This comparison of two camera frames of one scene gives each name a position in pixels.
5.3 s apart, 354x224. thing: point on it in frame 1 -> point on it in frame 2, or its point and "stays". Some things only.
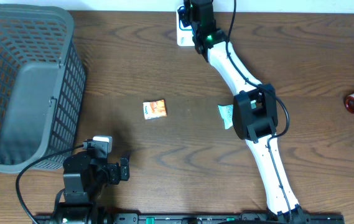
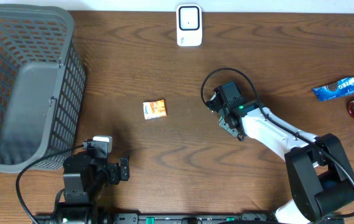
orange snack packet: x=153 y=109 stays
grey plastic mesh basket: x=31 y=85 stays
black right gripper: x=187 y=10 -> x=224 y=124
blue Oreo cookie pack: x=185 y=23 -> x=343 y=87
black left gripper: x=114 y=175 stays
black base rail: x=193 y=218 stays
